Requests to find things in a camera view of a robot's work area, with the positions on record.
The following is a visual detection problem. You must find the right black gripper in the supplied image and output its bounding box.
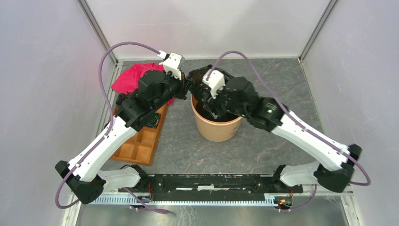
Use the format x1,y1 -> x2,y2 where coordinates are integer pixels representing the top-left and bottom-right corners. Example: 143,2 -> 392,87
202,82 -> 248,119

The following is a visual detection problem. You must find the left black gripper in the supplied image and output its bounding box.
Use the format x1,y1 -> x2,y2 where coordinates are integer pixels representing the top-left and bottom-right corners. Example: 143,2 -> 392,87
152,69 -> 193,111

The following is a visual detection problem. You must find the black trash bag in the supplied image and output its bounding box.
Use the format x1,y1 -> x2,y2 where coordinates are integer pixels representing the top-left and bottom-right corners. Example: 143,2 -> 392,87
187,65 -> 238,122

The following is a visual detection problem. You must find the orange trash bin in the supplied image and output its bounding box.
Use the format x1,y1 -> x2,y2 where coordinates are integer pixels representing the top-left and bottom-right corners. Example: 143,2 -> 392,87
191,96 -> 242,142

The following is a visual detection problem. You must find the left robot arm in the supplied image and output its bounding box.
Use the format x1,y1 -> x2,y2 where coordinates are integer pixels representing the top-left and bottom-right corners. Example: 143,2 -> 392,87
55,69 -> 188,204

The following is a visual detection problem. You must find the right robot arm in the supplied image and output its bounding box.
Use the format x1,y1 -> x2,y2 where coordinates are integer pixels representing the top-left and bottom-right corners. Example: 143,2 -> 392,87
196,77 -> 362,193

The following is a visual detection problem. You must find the black bag roll right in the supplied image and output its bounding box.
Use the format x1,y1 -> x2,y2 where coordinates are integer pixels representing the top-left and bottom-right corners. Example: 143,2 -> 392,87
145,112 -> 161,128

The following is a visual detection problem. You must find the red cloth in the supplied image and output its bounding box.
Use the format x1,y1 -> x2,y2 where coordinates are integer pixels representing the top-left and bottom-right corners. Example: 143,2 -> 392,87
111,63 -> 164,94

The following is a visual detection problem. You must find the orange compartment tray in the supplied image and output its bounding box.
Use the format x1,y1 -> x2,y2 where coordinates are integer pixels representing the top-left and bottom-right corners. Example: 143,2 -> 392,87
110,104 -> 168,166

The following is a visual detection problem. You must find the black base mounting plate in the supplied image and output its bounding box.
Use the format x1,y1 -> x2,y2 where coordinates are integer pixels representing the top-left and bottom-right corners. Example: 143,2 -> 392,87
129,174 -> 303,201

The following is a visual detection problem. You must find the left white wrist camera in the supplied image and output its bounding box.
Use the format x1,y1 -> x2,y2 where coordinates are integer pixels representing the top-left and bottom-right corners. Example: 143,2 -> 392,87
157,50 -> 185,80

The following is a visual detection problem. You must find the left aluminium corner post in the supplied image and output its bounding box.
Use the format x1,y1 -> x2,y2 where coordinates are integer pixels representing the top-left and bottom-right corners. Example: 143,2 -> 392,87
77,0 -> 119,65

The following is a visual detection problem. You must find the aluminium corner post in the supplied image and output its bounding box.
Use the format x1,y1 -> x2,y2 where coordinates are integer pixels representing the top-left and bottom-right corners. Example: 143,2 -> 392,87
77,0 -> 119,65
298,0 -> 339,64

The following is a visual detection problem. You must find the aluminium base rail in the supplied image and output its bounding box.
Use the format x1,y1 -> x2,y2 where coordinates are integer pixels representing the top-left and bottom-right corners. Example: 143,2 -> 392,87
88,173 -> 353,207

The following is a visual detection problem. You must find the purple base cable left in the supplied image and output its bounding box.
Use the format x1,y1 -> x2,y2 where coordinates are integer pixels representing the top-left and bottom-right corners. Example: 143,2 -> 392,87
123,187 -> 170,215

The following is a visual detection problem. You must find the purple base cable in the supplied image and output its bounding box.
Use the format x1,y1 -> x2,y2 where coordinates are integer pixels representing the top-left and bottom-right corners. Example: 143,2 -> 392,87
279,184 -> 318,213
123,187 -> 170,215

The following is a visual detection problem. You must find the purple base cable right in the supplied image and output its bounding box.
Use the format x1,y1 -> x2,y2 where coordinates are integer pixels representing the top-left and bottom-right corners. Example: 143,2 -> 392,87
279,184 -> 318,213

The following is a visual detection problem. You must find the right aluminium corner post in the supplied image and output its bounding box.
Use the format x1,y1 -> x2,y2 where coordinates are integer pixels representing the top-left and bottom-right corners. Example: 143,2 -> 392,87
298,0 -> 339,64

